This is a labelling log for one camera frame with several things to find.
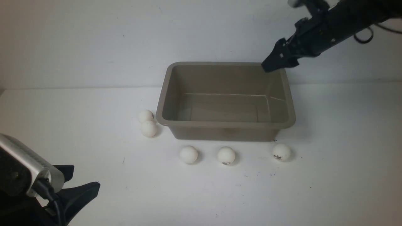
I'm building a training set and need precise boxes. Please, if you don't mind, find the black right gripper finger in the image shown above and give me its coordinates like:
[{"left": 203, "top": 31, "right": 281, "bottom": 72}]
[
  {"left": 273, "top": 56, "right": 300, "bottom": 70},
  {"left": 261, "top": 38, "right": 291, "bottom": 73}
]

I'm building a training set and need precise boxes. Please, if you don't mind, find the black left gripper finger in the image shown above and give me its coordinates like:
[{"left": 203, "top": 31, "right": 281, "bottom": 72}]
[
  {"left": 53, "top": 165, "right": 75, "bottom": 183},
  {"left": 50, "top": 182, "right": 101, "bottom": 225}
]

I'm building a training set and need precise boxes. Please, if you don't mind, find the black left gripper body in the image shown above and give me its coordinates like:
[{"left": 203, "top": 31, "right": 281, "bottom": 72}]
[{"left": 1, "top": 189, "right": 60, "bottom": 226}]

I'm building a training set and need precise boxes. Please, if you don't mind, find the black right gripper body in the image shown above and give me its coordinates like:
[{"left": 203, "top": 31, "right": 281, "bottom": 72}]
[{"left": 287, "top": 17, "right": 338, "bottom": 58}]

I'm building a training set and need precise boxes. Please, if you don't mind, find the white ball with red logo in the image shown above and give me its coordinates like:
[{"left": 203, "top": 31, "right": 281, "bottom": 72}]
[{"left": 217, "top": 147, "right": 236, "bottom": 165}]

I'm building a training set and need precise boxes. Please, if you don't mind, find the plain white ball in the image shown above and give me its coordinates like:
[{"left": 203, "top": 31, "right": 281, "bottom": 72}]
[{"left": 179, "top": 146, "right": 198, "bottom": 164}]

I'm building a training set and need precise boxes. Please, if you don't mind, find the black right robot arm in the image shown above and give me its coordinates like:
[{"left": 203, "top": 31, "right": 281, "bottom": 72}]
[{"left": 261, "top": 0, "right": 401, "bottom": 73}]

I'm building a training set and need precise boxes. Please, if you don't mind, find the white ball lower left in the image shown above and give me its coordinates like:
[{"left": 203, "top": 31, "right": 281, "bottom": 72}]
[{"left": 140, "top": 121, "right": 158, "bottom": 137}]

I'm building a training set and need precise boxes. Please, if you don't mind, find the tan plastic bin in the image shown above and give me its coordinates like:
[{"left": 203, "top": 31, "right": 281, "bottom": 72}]
[{"left": 155, "top": 62, "right": 296, "bottom": 142}]

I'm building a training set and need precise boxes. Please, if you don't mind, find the white ball upper left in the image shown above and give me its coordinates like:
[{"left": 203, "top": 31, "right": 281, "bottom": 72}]
[{"left": 138, "top": 109, "right": 155, "bottom": 123}]

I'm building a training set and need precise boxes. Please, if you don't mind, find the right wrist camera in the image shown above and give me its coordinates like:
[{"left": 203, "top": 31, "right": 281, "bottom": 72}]
[{"left": 287, "top": 0, "right": 330, "bottom": 17}]

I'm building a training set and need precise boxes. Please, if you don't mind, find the right camera cable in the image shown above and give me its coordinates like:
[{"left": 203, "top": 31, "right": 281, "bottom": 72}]
[{"left": 353, "top": 24, "right": 402, "bottom": 44}]

